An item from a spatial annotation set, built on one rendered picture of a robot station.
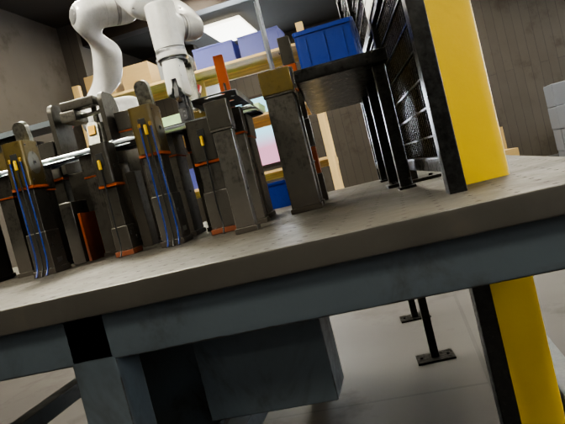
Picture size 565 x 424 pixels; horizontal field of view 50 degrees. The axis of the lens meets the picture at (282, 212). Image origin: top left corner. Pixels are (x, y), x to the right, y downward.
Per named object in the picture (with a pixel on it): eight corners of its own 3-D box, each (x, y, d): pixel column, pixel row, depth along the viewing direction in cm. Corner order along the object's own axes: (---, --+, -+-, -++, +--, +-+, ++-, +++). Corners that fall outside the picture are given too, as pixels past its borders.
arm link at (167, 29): (180, 53, 176) (150, 55, 171) (168, 7, 175) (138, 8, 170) (192, 44, 169) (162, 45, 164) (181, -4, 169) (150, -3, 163)
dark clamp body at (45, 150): (63, 265, 194) (32, 146, 192) (79, 259, 205) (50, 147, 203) (85, 259, 193) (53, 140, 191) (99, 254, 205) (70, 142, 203)
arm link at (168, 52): (161, 56, 175) (163, 67, 175) (151, 51, 166) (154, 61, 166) (188, 49, 174) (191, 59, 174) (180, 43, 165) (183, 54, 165)
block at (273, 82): (292, 214, 153) (256, 73, 151) (293, 212, 161) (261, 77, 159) (323, 207, 152) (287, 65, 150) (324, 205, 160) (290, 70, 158)
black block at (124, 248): (111, 262, 152) (81, 145, 150) (125, 256, 161) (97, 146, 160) (131, 257, 151) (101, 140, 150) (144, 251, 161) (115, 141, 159)
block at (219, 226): (209, 239, 146) (179, 122, 144) (219, 233, 158) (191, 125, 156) (238, 231, 145) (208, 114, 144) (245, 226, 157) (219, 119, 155)
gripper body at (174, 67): (164, 64, 175) (174, 102, 176) (154, 57, 165) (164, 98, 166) (189, 57, 175) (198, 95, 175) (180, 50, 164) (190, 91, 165)
